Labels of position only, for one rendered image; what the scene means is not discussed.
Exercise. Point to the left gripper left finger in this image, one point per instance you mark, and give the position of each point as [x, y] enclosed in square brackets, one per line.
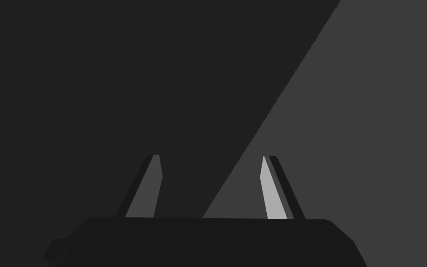
[145, 196]

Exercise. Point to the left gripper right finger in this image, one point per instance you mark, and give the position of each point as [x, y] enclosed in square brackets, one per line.
[277, 196]

